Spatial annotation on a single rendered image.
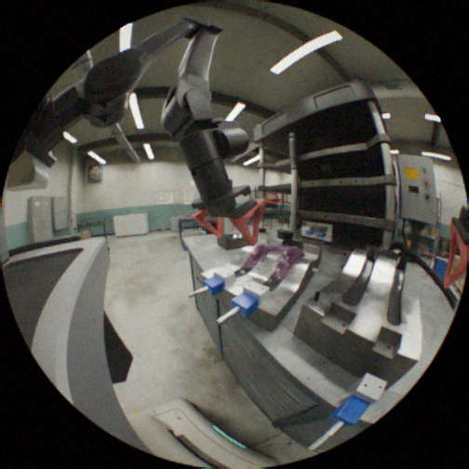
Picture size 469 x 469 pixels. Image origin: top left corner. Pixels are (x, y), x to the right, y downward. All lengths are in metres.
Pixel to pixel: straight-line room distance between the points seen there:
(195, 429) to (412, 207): 1.51
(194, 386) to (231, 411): 0.29
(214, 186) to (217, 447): 0.87
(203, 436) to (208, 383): 0.49
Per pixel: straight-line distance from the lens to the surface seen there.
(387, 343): 0.32
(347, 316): 0.30
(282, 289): 0.37
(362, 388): 0.26
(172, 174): 7.34
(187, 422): 0.80
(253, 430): 1.06
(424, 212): 1.11
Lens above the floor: 1.05
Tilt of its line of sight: 11 degrees down
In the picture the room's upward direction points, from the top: straight up
